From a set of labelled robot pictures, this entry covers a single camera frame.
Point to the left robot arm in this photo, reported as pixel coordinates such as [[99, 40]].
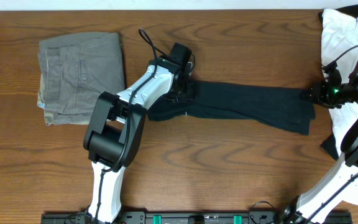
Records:
[[115, 130]]

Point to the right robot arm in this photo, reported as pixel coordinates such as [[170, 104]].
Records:
[[353, 149]]

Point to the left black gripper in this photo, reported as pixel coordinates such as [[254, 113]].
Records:
[[190, 95]]

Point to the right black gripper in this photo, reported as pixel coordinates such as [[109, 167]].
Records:
[[319, 94]]

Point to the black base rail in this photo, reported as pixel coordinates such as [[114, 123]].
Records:
[[167, 218]]

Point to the black garment under white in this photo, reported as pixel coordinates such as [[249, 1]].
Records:
[[329, 145]]

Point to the folded grey khaki pants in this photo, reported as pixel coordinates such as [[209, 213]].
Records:
[[75, 70]]

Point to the black t-shirt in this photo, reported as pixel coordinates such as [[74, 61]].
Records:
[[278, 107]]

